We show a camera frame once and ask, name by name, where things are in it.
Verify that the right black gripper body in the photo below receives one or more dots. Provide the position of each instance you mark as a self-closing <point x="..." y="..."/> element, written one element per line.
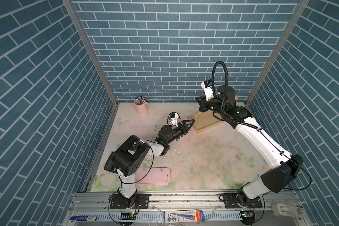
<point x="211" y="106"/>

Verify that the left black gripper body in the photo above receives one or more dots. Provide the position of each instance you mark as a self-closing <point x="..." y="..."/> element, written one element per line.
<point x="177" y="133"/>

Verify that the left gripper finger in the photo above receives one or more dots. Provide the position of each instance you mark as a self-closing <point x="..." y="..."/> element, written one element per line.
<point x="188" y="123"/>
<point x="187" y="128"/>

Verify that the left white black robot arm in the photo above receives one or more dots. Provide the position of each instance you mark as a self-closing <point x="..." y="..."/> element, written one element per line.
<point x="126" y="160"/>

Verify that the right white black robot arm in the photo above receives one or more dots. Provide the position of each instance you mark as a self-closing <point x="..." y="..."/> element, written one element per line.
<point x="284" y="167"/>

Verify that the wooden jewelry display stand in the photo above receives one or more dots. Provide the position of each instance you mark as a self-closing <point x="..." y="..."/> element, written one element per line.
<point x="205" y="121"/>

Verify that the pink pen holder cup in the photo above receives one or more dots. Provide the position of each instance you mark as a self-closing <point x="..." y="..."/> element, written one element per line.
<point x="141" y="109"/>

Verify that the pink plastic tray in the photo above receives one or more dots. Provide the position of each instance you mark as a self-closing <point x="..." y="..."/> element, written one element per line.
<point x="153" y="176"/>

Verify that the pens in cup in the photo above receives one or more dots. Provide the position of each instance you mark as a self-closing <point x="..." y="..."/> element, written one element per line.
<point x="140" y="100"/>

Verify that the toothpaste box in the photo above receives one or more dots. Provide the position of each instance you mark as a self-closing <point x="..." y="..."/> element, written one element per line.
<point x="184" y="216"/>

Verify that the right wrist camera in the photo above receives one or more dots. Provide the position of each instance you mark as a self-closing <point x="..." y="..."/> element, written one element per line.
<point x="208" y="89"/>

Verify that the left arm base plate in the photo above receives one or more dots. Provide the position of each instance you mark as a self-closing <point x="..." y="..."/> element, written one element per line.
<point x="138" y="201"/>

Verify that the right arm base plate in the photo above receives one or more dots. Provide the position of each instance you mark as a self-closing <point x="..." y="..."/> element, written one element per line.
<point x="233" y="201"/>

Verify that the white plastic bracket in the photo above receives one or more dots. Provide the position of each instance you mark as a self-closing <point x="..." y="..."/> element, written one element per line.
<point x="284" y="210"/>

